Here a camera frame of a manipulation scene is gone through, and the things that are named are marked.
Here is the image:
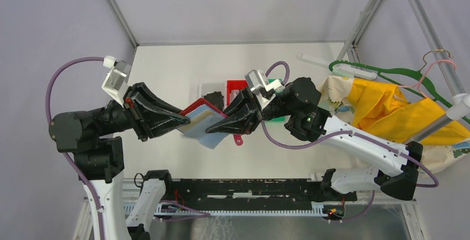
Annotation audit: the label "pink clothes hanger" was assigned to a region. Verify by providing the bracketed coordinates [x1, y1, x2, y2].
[398, 49, 457, 89]

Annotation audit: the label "black cards in white bin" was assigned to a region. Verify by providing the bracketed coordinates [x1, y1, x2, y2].
[203, 91, 224, 111]

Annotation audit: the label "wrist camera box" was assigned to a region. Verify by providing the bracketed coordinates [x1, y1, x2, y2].
[101, 55, 131, 107]
[244, 69, 285, 110]

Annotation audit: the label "red leather card holder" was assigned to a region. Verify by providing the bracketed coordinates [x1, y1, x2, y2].
[178, 98, 229, 149]

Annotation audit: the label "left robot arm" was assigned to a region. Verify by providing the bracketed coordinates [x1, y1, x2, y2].
[47, 82, 190, 239]

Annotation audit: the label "gold credit card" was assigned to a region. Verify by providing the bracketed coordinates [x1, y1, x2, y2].
[190, 110, 214, 127]

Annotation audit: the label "white hanger rack stand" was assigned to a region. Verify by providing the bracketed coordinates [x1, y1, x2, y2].
[297, 53, 469, 145]

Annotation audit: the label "red plastic bin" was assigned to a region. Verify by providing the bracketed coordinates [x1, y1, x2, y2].
[225, 80, 248, 107]

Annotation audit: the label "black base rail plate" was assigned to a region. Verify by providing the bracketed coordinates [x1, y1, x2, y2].
[163, 179, 357, 211]

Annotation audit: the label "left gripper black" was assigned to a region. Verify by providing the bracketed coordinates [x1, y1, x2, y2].
[93, 77, 191, 136]

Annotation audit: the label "white plastic bin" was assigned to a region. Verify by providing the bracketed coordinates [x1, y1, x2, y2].
[197, 81, 226, 103]

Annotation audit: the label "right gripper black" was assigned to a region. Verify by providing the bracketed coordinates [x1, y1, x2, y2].
[205, 86, 295, 136]

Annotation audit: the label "green plastic bin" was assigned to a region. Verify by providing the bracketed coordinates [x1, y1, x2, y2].
[268, 79, 285, 122]

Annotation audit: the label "yellow patterned cloth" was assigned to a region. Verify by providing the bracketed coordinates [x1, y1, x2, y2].
[318, 75, 469, 173]

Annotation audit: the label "white cable duct strip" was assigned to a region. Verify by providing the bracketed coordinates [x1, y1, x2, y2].
[122, 202, 328, 217]

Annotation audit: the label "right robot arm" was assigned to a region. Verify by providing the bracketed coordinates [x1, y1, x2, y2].
[206, 77, 423, 201]

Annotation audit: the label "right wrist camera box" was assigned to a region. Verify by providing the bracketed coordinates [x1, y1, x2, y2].
[244, 69, 285, 110]

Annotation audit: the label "green clothes hanger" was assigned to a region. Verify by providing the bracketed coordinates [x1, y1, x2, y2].
[328, 60, 453, 108]

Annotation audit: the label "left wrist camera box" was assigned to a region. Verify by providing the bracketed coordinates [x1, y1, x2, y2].
[101, 55, 131, 107]

